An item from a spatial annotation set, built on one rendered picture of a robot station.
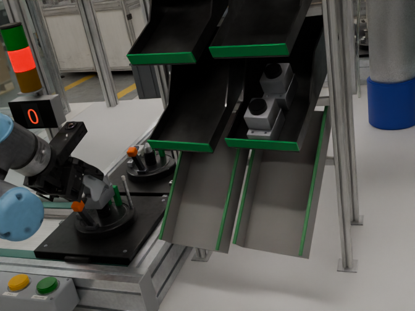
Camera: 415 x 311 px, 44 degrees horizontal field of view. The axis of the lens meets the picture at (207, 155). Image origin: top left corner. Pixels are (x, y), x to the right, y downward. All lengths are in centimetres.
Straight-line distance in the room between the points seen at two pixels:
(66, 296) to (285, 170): 49
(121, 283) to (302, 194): 38
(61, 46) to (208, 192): 602
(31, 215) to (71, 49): 611
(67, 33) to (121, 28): 87
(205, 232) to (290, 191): 18
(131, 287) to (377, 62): 102
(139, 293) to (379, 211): 60
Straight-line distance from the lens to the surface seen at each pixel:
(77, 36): 670
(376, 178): 143
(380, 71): 165
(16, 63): 126
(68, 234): 121
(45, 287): 106
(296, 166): 97
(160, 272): 108
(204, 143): 87
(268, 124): 83
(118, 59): 640
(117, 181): 138
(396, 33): 161
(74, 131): 105
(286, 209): 96
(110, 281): 103
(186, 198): 103
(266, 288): 108
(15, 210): 76
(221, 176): 101
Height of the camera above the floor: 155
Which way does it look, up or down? 24 degrees down
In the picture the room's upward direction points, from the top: 11 degrees counter-clockwise
